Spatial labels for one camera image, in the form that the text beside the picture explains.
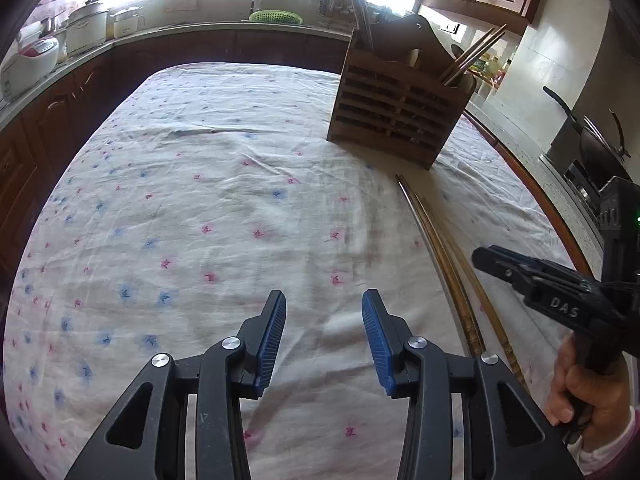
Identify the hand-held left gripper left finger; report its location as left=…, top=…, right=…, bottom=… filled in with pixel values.
left=65, top=290, right=287, bottom=480

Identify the speckled stove counter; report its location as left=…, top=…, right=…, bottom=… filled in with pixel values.
left=462, top=110, right=608, bottom=281

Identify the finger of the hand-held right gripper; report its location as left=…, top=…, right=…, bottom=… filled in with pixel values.
left=471, top=245, right=541, bottom=301

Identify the person's right forearm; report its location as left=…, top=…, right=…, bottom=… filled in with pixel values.
left=570, top=405, right=640, bottom=480

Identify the group of condiment bottles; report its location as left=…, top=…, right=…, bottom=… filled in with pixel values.
left=472, top=47, right=516, bottom=84

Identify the gas stove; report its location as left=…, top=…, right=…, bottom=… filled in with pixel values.
left=540, top=154, right=617, bottom=212

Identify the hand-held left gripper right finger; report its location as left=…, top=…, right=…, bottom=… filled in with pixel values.
left=362, top=289, right=585, bottom=480

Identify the person's right hand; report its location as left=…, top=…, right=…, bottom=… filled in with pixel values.
left=547, top=334, right=635, bottom=453

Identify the white rice cooker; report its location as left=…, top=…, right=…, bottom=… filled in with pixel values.
left=0, top=35, right=60, bottom=102

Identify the small white electric pot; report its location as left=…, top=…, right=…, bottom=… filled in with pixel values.
left=110, top=6, right=146, bottom=39

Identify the green plastic basket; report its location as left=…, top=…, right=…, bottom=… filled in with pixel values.
left=248, top=10, right=306, bottom=25

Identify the wooden utensil holder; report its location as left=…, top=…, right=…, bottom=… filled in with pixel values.
left=326, top=14, right=476, bottom=170

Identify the floral white tablecloth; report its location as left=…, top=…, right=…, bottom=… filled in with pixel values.
left=2, top=62, right=593, bottom=480

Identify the long wooden chopstick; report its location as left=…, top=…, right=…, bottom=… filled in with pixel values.
left=396, top=174, right=483, bottom=358

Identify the black wok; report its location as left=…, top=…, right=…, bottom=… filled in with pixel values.
left=542, top=85, right=634, bottom=182

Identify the large white pot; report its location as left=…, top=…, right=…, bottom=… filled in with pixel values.
left=65, top=2, right=109, bottom=57

